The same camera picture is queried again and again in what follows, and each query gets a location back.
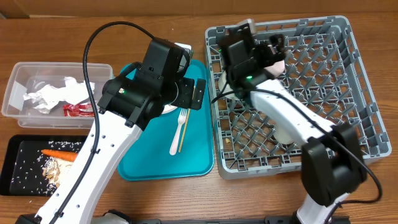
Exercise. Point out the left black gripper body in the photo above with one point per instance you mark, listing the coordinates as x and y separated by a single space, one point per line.
184 88

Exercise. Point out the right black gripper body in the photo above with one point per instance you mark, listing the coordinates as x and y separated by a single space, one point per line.
264 55

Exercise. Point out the cream bowl with nuts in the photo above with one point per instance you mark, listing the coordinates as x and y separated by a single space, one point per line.
224 87

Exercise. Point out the white round plate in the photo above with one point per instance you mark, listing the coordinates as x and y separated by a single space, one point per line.
168 109

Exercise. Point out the pink bowl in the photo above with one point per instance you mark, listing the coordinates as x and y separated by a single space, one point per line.
276 69

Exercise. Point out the white paper cup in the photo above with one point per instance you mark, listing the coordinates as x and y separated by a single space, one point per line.
282 136

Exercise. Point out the red snack wrapper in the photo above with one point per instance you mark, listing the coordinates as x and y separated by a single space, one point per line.
79 110

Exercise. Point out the white napkin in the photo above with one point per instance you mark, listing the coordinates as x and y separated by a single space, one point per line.
74 92
47 98

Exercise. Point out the orange carrot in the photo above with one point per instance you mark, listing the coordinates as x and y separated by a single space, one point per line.
64 155

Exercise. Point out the nuts and rice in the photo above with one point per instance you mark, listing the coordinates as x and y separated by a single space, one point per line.
38 174

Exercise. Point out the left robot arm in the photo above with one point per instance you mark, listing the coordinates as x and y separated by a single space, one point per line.
129 101

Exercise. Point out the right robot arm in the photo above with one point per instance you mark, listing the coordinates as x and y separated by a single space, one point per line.
332 161

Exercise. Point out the grey dishwasher rack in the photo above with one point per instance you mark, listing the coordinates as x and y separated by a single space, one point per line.
325 71

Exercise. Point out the white plastic fork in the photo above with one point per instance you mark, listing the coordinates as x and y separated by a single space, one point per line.
181 120

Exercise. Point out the wooden chopstick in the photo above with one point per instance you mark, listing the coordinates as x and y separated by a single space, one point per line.
184 131

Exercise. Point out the teal plastic tray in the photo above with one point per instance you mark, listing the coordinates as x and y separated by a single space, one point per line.
149 156

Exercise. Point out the clear plastic bin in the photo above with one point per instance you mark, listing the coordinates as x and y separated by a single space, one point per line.
28 77

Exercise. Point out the black plastic tray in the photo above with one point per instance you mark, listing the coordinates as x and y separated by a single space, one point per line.
11 155

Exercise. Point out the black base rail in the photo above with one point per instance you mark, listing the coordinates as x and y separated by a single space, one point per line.
199 221

